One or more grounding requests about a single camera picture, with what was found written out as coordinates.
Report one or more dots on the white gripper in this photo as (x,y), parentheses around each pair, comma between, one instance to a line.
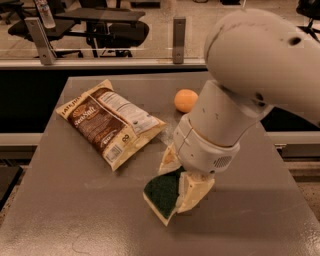
(201,152)

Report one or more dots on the green yellow sponge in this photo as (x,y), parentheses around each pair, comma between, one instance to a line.
(161,194)

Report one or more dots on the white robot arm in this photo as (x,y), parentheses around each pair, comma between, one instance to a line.
(257,61)

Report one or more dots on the brown chip bag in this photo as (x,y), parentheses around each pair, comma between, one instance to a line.
(114,126)

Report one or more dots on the orange fruit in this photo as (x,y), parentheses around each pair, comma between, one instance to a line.
(185,99)

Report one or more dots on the black office chair centre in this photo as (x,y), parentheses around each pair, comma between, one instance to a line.
(119,37)

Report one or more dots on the black office chair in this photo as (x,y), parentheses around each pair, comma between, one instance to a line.
(63,27)
(311,10)
(119,37)

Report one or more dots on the black desk background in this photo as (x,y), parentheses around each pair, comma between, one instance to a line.
(95,16)

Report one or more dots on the black office chair right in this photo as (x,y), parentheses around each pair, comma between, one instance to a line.
(311,10)

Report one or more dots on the black office chair left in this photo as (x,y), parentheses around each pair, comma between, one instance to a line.
(63,27)

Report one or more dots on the clear plastic water bottle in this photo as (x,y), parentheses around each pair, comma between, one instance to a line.
(45,13)

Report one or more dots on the middle metal railing bracket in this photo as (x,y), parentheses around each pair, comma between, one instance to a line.
(179,26)

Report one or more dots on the metal railing bracket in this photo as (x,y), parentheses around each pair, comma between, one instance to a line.
(38,35)
(179,26)

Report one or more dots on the left metal railing bracket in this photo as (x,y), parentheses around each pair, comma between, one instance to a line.
(38,35)

